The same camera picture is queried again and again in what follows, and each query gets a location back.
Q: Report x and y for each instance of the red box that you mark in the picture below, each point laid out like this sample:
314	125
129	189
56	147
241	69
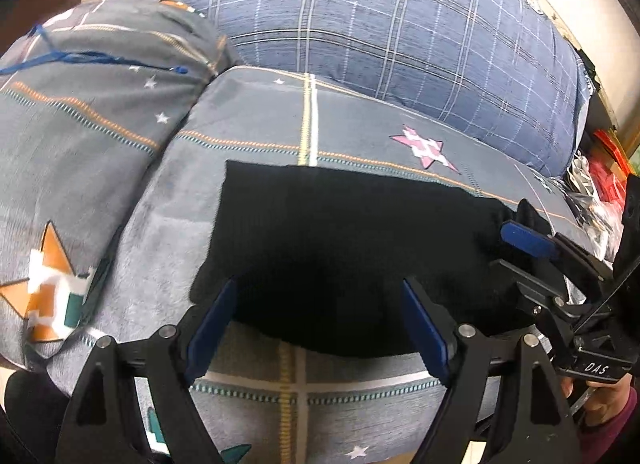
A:
607	168

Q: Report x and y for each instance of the crumpled plastic bags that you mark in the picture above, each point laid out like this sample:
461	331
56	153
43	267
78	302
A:
590	204

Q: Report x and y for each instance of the blue plaid pillow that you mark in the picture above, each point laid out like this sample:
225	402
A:
400	33

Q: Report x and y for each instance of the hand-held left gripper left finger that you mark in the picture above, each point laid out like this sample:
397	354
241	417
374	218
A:
215	324

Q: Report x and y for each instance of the dark cloth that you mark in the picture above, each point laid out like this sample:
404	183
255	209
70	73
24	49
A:
30	419

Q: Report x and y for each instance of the black pants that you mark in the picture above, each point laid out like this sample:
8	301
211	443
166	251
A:
350	244

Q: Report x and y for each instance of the person's right forearm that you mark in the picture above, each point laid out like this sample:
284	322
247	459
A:
622	426

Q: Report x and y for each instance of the grey pillow with orange star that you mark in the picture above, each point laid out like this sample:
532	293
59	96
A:
75	153

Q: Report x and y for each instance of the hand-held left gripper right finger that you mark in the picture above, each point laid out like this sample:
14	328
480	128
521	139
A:
425	329

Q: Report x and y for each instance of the person's right hand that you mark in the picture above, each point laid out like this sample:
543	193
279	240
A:
605	394

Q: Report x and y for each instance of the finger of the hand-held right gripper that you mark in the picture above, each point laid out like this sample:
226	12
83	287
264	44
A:
525	240
535	291

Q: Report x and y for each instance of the grey star-print bed sheet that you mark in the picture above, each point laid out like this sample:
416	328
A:
360	118

